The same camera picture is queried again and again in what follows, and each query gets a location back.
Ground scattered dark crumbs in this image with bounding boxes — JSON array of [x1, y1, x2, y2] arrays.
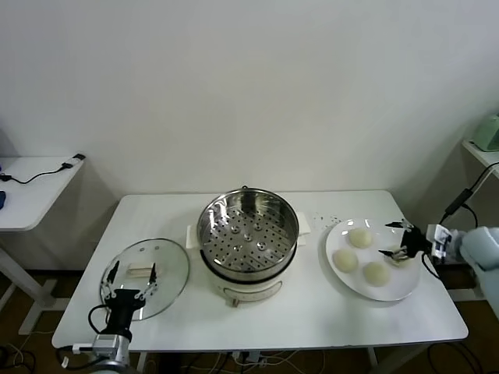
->
[[310, 211, 341, 230]]

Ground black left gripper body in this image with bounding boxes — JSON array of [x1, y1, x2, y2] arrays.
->
[[103, 289, 143, 334]]

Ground cream electric cooking pot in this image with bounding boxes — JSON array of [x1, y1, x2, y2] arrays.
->
[[186, 229, 309, 309]]

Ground round glass pot lid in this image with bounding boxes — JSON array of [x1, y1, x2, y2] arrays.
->
[[99, 237, 191, 323]]

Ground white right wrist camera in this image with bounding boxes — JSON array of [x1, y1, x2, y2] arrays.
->
[[426, 224, 455, 260]]

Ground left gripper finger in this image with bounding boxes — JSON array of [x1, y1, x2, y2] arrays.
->
[[134, 263, 160, 302], [100, 260, 120, 302]]

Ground white power strip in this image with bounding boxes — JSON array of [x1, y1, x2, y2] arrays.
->
[[232, 350, 270, 367]]

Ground large white round plate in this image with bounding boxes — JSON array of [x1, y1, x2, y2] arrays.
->
[[324, 217, 422, 302]]

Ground stainless steel steamer basket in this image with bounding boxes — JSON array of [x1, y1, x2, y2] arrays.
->
[[186, 185, 313, 273]]

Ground mint green appliance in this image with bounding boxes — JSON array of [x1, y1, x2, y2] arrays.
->
[[469, 112, 499, 152]]

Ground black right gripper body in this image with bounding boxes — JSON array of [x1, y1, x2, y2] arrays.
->
[[400, 228, 433, 259]]

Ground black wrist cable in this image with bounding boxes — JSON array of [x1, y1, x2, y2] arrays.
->
[[419, 251, 442, 280], [88, 305, 113, 337]]

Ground white steamed baozi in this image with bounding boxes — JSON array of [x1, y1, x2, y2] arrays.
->
[[331, 249, 359, 273], [389, 252, 416, 270], [362, 261, 391, 288], [348, 228, 373, 249]]

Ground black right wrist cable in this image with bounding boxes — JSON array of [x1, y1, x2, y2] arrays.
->
[[419, 251, 442, 280]]

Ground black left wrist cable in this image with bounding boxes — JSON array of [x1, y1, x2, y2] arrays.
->
[[88, 305, 113, 337]]

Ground black cable with plug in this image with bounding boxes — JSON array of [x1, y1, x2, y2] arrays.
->
[[0, 153, 86, 185]]

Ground black power adapter cable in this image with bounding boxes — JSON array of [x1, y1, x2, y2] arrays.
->
[[438, 161, 499, 235]]

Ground white side table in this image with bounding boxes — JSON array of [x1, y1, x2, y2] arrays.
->
[[0, 155, 86, 337]]

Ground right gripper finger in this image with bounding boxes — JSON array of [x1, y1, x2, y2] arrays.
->
[[384, 219, 415, 234], [378, 246, 411, 263]]

